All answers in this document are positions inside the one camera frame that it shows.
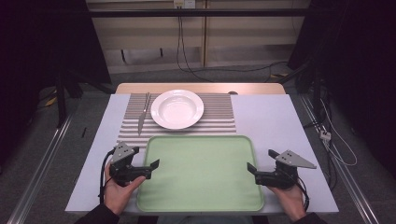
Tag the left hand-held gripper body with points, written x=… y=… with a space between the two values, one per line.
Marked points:
x=122 y=161

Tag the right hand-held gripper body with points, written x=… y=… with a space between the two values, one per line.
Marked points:
x=281 y=172

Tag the person's right hand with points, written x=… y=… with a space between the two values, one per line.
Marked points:
x=288 y=200

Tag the person's left hand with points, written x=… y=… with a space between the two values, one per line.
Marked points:
x=120 y=194

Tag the silver table knife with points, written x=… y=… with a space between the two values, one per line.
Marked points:
x=141 y=121

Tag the green plastic tray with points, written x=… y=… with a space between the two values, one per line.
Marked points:
x=199 y=174

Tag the small black floor item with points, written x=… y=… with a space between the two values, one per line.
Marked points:
x=83 y=132

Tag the silver fork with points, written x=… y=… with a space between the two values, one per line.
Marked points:
x=149 y=99

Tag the white power strip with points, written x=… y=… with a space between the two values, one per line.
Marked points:
x=325 y=135

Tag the white deep plate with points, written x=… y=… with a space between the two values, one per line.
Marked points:
x=176 y=109

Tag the striped grey placemat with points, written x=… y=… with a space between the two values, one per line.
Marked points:
x=218 y=118

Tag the small dark round object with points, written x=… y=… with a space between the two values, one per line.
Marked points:
x=232 y=92

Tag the black metal stand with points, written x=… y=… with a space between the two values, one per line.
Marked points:
x=62 y=93

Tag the black curtain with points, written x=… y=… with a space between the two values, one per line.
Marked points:
x=46 y=40
x=355 y=56

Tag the black horizontal bar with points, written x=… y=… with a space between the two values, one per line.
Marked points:
x=199 y=12

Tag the aluminium floor rail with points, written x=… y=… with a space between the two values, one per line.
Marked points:
x=40 y=171
x=342 y=168

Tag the white wall socket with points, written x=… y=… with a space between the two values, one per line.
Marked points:
x=184 y=3

